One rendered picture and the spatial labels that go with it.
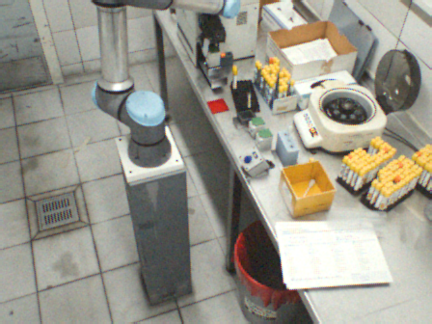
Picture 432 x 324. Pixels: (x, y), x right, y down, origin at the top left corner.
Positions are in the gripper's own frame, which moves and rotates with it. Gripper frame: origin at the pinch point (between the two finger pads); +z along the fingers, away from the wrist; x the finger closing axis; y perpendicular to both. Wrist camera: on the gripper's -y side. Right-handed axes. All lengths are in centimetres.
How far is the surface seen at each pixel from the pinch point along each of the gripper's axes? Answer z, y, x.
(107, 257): 100, -12, 59
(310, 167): 5, -63, -11
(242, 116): 10.8, -26.7, -2.3
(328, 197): 5, -76, -11
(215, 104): 12.2, -15.6, 4.5
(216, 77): 8.4, -4.4, 0.1
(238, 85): 10.2, -9.9, -7.4
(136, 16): 63, 141, 3
